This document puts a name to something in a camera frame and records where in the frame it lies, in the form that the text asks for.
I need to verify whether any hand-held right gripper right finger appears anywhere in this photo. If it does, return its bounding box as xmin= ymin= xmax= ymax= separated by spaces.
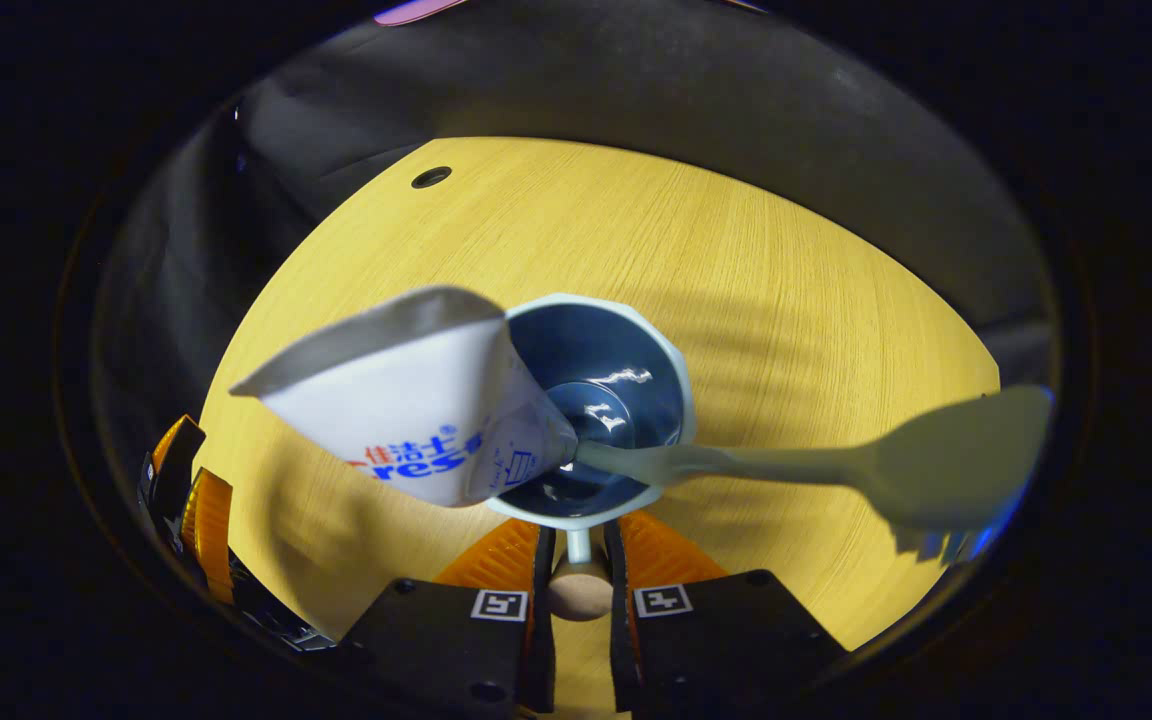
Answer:
xmin=604 ymin=512 xmax=847 ymax=716

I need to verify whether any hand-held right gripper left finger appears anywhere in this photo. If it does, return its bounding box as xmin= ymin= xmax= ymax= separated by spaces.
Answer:
xmin=336 ymin=518 xmax=557 ymax=716

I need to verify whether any white toothpaste tube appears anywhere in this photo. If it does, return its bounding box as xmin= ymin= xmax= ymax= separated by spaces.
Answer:
xmin=228 ymin=286 xmax=579 ymax=509

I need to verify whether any pale green toothbrush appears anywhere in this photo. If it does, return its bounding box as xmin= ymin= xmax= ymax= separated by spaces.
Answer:
xmin=572 ymin=385 xmax=1055 ymax=563

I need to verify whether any pale blue cup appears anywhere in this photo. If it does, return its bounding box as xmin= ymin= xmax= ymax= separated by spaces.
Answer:
xmin=481 ymin=293 xmax=697 ymax=623

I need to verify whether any black backdrop cloth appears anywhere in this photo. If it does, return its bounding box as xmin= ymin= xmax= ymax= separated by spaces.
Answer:
xmin=96 ymin=0 xmax=1062 ymax=421

